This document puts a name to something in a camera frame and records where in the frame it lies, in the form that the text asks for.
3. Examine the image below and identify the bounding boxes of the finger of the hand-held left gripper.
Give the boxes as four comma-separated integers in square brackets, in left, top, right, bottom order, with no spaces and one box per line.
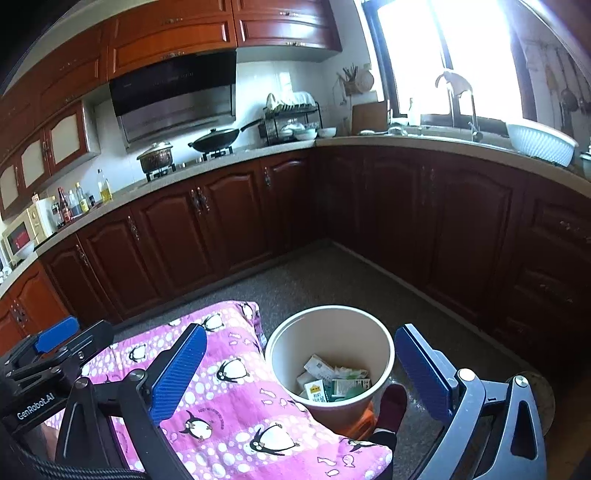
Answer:
[8,320,115,394]
[0,316,78,371]

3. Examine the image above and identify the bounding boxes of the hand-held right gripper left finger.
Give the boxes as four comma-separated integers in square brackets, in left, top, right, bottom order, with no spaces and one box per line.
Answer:
[54,323,208,480]

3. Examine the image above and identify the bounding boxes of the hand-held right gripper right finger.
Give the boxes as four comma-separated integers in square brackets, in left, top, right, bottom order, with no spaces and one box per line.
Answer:
[394,323,551,480]

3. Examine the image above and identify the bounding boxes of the green printed carton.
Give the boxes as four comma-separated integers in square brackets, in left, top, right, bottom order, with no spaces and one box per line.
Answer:
[330,377,372,398]

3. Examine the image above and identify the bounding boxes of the white printed carton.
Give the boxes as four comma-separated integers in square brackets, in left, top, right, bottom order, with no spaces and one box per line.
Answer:
[302,354,338,377]

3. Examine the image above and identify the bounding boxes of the beige trash bin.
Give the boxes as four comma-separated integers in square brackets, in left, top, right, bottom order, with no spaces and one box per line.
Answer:
[264,305,396,439]

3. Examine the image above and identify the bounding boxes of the white green milk carton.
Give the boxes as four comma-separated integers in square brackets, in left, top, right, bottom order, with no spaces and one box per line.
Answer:
[300,379,331,403]

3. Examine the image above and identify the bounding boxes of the maroon slipper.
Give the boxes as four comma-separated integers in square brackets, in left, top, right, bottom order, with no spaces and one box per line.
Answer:
[372,383,409,439]

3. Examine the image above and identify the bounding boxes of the pink penguin printed blanket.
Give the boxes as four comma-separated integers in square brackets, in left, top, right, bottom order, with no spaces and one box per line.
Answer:
[39,300,398,480]

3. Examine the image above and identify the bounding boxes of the white shallow bowl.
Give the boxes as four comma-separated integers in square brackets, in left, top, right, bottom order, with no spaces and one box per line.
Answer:
[9,242,37,266]

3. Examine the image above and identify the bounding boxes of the cream microwave oven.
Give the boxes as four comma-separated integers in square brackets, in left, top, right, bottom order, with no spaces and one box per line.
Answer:
[1,210,49,264]

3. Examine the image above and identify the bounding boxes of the cream countertop appliance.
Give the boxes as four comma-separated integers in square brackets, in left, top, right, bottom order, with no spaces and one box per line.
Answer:
[28,196,57,241]

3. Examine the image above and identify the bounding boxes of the round brown disc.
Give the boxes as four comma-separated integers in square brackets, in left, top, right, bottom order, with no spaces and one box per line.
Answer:
[512,369,557,439]

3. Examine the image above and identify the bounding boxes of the dark sauce bottle red label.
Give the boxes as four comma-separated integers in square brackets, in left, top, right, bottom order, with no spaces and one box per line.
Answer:
[56,187,74,224]

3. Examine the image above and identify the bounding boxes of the yellow cooking oil bottle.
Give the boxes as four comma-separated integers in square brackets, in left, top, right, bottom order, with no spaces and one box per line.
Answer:
[96,168,113,204]

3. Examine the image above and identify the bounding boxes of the dark wooden base cabinets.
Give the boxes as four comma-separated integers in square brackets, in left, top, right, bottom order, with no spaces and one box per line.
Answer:
[0,145,591,384]

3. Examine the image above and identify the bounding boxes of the dark cooking pot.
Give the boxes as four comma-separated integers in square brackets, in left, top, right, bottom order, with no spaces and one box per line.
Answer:
[137,142,175,174]

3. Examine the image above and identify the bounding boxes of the gas stove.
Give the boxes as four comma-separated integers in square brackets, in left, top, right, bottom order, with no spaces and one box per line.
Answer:
[145,148,236,182]

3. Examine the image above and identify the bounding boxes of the black wok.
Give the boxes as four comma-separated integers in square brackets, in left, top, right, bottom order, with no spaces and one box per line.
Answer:
[188,119,264,154]

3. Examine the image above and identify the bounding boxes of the grey stone kitchen countertop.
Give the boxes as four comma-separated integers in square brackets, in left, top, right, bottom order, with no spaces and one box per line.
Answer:
[0,134,591,296]

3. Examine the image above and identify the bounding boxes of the white ribbed basin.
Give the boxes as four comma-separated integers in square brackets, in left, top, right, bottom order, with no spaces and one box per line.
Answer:
[505,121,579,168]

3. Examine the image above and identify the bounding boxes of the wooden cutting board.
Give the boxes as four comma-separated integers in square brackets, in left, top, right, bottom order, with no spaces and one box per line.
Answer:
[352,100,389,137]

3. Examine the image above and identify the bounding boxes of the steel kitchen faucet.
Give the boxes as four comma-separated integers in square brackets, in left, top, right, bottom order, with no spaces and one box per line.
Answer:
[434,69,483,141]

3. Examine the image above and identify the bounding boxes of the black range hood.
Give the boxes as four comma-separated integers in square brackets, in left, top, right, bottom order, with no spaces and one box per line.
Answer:
[108,50,238,151]

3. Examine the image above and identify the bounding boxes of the beige cloth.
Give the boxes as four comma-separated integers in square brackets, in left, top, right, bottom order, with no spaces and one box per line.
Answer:
[436,70,474,95]

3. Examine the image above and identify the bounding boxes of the utensil holder with utensils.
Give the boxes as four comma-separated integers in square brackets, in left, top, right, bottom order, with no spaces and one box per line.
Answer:
[342,65,363,96]

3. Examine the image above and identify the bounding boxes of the hanging metal ladle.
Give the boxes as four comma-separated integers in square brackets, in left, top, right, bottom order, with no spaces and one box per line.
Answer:
[561,51,580,114]

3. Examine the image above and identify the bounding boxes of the bright kitchen window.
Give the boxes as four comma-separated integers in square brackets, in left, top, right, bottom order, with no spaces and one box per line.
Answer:
[365,0,546,127]

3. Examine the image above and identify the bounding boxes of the black braided cable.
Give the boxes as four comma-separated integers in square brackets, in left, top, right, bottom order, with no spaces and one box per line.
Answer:
[0,438,144,480]

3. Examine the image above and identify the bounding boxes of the black wire dish rack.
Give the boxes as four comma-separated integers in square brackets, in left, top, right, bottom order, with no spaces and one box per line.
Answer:
[263,92,324,144]

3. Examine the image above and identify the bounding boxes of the wooden wall cabinets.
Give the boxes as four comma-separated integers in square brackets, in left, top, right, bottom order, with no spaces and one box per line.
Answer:
[0,0,342,222]

